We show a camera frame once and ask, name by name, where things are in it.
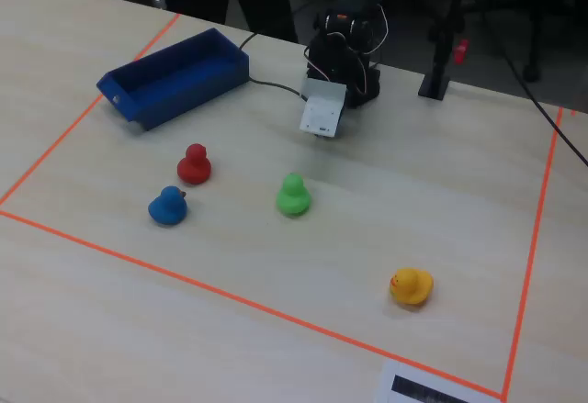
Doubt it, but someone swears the red rubber duck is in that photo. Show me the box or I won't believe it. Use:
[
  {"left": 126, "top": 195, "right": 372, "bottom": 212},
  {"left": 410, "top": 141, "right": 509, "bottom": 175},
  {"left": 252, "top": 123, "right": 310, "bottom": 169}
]
[{"left": 176, "top": 142, "right": 213, "bottom": 186}]

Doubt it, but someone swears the black cable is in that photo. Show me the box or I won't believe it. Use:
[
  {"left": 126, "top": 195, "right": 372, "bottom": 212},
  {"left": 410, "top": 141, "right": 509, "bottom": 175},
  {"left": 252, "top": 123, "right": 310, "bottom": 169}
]
[{"left": 498, "top": 44, "right": 588, "bottom": 168}]

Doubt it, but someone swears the blue plastic box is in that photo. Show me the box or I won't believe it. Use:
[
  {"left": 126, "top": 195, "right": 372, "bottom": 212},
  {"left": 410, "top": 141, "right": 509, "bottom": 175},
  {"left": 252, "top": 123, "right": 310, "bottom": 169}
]
[{"left": 96, "top": 27, "right": 252, "bottom": 132}]

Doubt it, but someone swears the red clamp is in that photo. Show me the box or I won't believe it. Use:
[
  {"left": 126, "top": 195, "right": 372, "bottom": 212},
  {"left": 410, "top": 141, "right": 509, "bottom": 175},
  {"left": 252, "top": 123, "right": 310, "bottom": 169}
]
[{"left": 452, "top": 38, "right": 470, "bottom": 65}]

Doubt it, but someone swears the blue rubber duck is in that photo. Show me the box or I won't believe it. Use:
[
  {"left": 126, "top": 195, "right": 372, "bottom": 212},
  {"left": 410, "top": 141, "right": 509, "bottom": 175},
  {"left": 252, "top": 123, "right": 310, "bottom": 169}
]
[{"left": 147, "top": 185, "right": 188, "bottom": 228}]

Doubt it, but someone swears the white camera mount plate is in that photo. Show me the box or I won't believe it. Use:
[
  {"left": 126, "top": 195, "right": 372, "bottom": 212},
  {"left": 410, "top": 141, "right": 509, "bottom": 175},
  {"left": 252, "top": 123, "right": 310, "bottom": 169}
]
[{"left": 299, "top": 77, "right": 348, "bottom": 139}]

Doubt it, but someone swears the orange tape strip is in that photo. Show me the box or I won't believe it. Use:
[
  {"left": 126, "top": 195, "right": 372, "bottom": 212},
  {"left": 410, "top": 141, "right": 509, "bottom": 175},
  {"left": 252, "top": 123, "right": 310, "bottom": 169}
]
[
  {"left": 0, "top": 12, "right": 181, "bottom": 207},
  {"left": 501, "top": 106, "right": 564, "bottom": 400},
  {"left": 0, "top": 209, "right": 505, "bottom": 399}
]

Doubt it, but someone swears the camera cable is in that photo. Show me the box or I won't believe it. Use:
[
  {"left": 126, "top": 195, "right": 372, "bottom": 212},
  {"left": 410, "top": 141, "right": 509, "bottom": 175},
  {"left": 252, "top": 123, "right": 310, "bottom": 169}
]
[{"left": 237, "top": 31, "right": 308, "bottom": 101}]

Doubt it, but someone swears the white paper with black bar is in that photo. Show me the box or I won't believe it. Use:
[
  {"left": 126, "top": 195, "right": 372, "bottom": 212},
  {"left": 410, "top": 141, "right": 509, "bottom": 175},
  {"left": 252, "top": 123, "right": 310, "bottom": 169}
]
[{"left": 374, "top": 359, "right": 502, "bottom": 403}]

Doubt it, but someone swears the green rubber duck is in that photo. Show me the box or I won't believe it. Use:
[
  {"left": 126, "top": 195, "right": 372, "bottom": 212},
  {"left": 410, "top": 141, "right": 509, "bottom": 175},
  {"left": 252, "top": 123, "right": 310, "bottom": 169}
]
[{"left": 276, "top": 173, "right": 313, "bottom": 218}]

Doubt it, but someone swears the yellow rubber duck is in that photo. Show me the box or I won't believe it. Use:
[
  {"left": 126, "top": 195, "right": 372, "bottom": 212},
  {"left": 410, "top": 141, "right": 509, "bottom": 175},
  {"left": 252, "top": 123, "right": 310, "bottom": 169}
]
[{"left": 389, "top": 267, "right": 435, "bottom": 307}]

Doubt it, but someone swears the black office chair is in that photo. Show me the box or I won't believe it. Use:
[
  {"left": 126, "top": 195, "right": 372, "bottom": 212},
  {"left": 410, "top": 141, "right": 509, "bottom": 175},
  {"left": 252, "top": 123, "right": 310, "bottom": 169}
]
[{"left": 472, "top": 0, "right": 557, "bottom": 84}]

